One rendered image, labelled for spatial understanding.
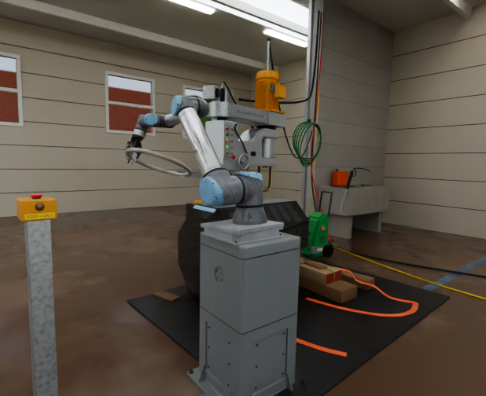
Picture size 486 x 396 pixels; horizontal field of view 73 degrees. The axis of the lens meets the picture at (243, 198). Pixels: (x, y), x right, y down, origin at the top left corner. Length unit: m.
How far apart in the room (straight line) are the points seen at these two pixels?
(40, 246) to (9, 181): 6.88
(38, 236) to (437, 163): 6.78
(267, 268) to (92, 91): 7.56
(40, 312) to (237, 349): 0.88
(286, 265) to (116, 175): 7.33
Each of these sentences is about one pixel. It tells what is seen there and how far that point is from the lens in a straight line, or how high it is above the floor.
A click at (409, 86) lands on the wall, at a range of 7.74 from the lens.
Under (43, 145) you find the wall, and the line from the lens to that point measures 8.42.
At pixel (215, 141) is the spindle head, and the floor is 1.41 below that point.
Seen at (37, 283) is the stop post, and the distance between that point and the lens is 1.56.
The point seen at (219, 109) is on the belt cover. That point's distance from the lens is 2.82.
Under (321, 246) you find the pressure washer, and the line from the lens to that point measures 4.53.
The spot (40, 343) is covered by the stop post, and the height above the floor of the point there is 0.50.
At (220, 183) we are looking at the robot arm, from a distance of 1.59.
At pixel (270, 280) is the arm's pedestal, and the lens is 1.70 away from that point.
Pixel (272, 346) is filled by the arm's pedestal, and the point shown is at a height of 0.29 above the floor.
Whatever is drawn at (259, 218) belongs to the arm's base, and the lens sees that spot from 1.71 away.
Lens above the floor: 1.24
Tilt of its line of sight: 6 degrees down
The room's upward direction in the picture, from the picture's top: 1 degrees clockwise
